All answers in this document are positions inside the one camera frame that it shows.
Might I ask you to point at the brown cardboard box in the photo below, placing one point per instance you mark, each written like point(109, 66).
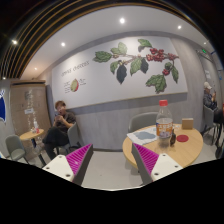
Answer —
point(187, 123)

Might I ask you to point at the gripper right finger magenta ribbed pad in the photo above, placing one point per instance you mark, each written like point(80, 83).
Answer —
point(153, 166)

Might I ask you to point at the seated person with cap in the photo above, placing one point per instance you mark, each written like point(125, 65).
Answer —
point(209, 100)

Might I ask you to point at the bottle on far table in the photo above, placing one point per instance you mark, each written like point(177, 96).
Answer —
point(36, 126)

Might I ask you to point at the grey chair behind table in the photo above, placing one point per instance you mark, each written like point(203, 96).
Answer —
point(142, 120)

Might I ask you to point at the clear bottle with red cap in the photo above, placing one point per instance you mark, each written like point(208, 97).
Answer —
point(164, 124)

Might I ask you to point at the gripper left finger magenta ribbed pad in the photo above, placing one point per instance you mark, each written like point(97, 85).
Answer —
point(73, 166)

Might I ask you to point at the small round wooden table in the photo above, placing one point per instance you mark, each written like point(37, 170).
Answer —
point(32, 137)

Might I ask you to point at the seated person in black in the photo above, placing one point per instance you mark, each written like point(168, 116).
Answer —
point(57, 135)

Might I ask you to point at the white paper menu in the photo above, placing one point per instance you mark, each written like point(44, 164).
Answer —
point(143, 137)

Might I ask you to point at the small dark glass bottle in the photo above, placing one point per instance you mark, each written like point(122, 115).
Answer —
point(173, 138)

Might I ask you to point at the chair at right edge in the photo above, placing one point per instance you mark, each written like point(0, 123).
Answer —
point(208, 115)

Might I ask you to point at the grey chair under person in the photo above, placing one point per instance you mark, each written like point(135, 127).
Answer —
point(73, 138)

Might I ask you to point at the red round coaster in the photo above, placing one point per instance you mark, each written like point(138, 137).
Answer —
point(182, 138)

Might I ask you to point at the grey-green chair at left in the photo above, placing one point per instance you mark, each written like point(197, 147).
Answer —
point(15, 148)

